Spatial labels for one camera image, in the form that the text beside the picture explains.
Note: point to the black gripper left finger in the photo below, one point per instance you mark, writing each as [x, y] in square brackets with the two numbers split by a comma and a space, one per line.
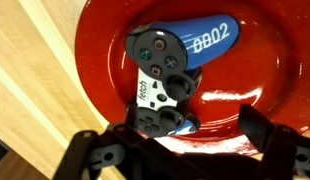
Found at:
[89, 153]

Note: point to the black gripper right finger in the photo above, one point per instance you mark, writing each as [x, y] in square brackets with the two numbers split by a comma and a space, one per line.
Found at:
[285, 152]

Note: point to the blue black game controller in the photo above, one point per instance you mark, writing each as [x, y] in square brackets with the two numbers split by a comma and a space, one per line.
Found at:
[169, 57]

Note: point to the red plate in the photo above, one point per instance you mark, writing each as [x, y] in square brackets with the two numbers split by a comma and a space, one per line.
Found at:
[269, 67]

